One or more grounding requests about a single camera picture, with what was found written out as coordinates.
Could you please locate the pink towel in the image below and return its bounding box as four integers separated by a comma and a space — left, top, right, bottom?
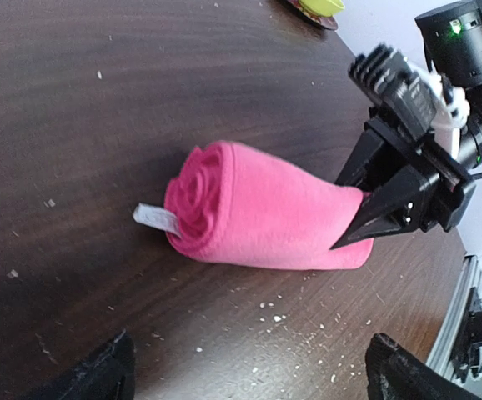
132, 140, 374, 272

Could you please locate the dark red plate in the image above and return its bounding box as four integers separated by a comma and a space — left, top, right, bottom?
282, 0, 339, 31

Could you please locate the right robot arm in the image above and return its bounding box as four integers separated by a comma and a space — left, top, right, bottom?
337, 1, 482, 247

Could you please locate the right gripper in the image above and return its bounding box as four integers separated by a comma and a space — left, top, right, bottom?
332, 107, 475, 249

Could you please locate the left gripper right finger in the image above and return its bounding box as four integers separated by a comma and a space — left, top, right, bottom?
365, 332, 478, 399

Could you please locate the lime green bowl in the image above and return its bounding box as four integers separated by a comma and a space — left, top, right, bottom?
299, 0, 345, 17

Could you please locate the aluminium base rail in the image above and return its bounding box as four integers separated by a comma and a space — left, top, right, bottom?
426, 255, 482, 385

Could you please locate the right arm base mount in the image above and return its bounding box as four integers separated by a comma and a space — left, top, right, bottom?
450, 287, 482, 383

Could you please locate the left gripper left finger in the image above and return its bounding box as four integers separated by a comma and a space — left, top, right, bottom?
28, 331, 135, 400

